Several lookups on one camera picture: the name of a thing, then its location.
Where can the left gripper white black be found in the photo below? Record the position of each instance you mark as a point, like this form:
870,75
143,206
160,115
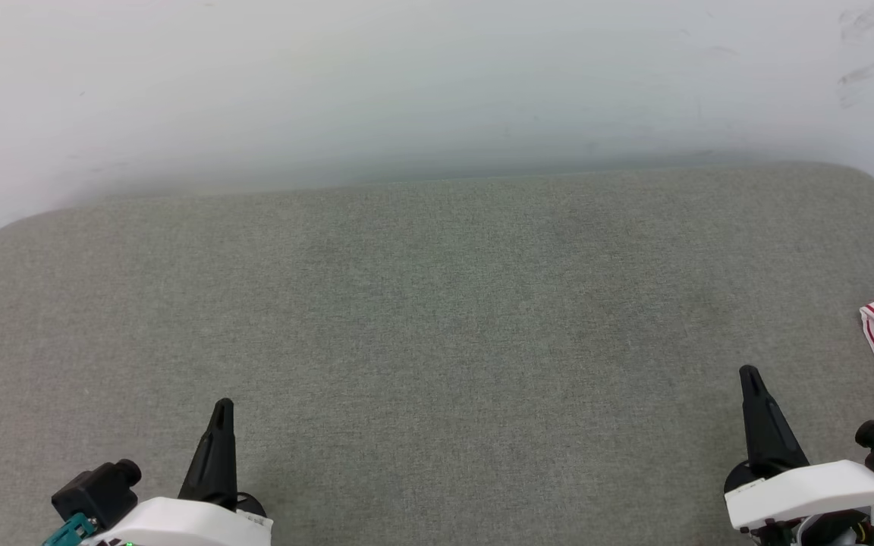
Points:
179,523

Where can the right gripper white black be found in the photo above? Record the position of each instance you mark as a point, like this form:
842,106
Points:
809,489

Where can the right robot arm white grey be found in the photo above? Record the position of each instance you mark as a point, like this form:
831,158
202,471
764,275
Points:
847,531

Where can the grey fabric sofa cushion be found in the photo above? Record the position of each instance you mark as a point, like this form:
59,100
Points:
444,341

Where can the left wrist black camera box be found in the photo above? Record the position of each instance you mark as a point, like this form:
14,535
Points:
95,493

